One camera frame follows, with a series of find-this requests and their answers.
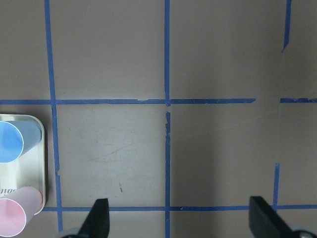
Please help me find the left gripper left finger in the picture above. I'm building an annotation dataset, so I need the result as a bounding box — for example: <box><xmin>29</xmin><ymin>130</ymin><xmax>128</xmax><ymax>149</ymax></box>
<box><xmin>78</xmin><ymin>198</ymin><xmax>110</xmax><ymax>238</ymax></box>

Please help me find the blue plastic cup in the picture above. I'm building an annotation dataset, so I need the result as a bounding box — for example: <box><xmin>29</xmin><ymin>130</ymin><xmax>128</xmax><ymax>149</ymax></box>
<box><xmin>0</xmin><ymin>120</ymin><xmax>42</xmax><ymax>163</ymax></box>

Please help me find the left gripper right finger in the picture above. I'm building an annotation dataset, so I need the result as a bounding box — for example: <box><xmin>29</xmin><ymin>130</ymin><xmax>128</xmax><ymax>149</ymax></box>
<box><xmin>249</xmin><ymin>196</ymin><xmax>293</xmax><ymax>238</ymax></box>

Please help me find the cream plastic tray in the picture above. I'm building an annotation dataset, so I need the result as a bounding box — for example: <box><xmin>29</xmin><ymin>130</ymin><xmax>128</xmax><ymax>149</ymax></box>
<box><xmin>0</xmin><ymin>114</ymin><xmax>46</xmax><ymax>214</ymax></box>

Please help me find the pink plastic cup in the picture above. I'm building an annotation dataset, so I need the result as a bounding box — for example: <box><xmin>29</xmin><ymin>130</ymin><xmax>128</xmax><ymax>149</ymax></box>
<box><xmin>0</xmin><ymin>186</ymin><xmax>43</xmax><ymax>238</ymax></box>

